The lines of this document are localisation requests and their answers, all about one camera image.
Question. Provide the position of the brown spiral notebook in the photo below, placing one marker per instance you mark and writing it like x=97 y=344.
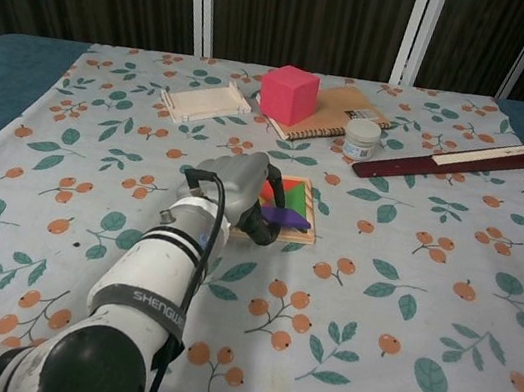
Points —
x=338 y=110

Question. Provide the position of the white wooden tray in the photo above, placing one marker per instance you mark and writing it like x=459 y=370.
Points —
x=202 y=101

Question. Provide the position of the green tangram triangle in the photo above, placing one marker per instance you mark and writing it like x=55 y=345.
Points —
x=299 y=200

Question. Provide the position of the pink foam cube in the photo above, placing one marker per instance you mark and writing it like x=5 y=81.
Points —
x=287 y=94

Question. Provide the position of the purple tangram piece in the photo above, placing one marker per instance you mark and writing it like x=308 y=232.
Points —
x=293 y=218

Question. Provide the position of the dark folding partition screen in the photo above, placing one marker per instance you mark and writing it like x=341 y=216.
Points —
x=300 y=10

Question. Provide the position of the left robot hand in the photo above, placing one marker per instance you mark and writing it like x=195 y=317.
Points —
x=234 y=181

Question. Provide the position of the dark red folding fan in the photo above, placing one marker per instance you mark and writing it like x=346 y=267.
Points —
x=424 y=166

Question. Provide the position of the colourful tangram puzzle tray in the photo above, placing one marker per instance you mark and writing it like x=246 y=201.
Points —
x=303 y=236

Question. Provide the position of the small white jar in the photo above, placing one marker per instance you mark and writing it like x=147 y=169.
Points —
x=361 y=140

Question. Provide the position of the floral tablecloth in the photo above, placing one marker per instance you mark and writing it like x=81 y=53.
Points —
x=379 y=278

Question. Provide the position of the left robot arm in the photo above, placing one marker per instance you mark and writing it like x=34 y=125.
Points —
x=151 y=278

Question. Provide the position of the orange tangram triangle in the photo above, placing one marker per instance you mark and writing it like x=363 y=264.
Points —
x=293 y=185

